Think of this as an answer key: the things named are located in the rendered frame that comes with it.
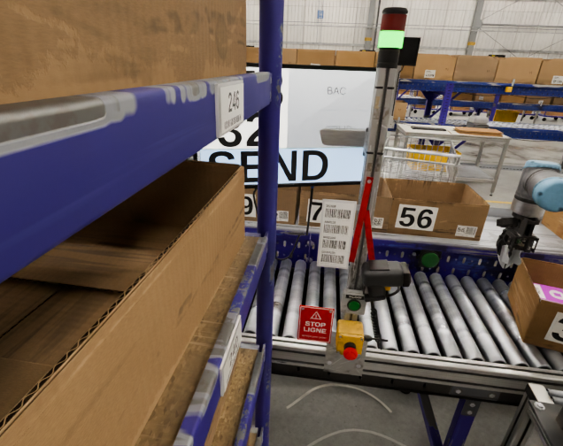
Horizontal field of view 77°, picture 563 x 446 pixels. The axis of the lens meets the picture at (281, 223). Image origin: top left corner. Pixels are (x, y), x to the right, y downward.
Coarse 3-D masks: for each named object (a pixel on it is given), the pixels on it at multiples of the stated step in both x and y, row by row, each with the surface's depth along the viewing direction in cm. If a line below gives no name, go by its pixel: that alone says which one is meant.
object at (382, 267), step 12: (372, 264) 92; (384, 264) 91; (396, 264) 91; (372, 276) 89; (384, 276) 89; (396, 276) 88; (408, 276) 88; (372, 288) 93; (384, 288) 93; (372, 300) 93
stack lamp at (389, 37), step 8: (384, 16) 72; (392, 16) 71; (400, 16) 71; (384, 24) 72; (392, 24) 72; (400, 24) 72; (384, 32) 73; (392, 32) 72; (400, 32) 72; (384, 40) 73; (392, 40) 73; (400, 40) 73; (400, 48) 76
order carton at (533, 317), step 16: (528, 272) 134; (544, 272) 132; (560, 272) 130; (512, 288) 136; (528, 288) 118; (512, 304) 132; (528, 304) 116; (544, 304) 108; (560, 304) 107; (528, 320) 114; (544, 320) 110; (528, 336) 114; (544, 336) 112
